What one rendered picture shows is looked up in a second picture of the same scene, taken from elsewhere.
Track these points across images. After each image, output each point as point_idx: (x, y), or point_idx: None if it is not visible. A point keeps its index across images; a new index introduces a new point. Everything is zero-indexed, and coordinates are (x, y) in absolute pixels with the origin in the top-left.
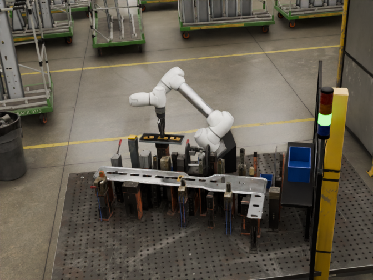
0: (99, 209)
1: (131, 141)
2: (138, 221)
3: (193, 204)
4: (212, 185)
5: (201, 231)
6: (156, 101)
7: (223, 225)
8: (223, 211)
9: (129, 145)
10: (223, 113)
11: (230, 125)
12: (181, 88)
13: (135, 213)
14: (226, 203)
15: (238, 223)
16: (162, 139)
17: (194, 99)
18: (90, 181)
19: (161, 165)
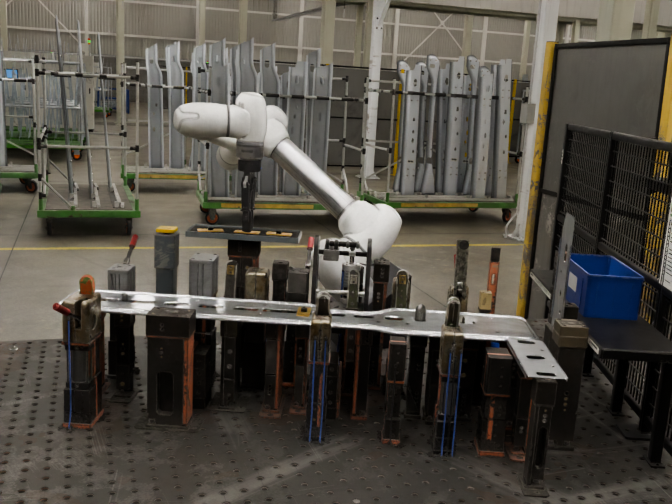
0: (66, 391)
1: (163, 239)
2: (181, 429)
3: (336, 385)
4: (395, 324)
5: (367, 450)
6: (245, 124)
7: (423, 437)
8: (413, 408)
9: (156, 251)
10: (379, 205)
11: (395, 234)
12: (281, 149)
13: (174, 403)
14: (451, 354)
15: (459, 434)
16: (248, 234)
17: (312, 174)
18: (37, 355)
19: (248, 286)
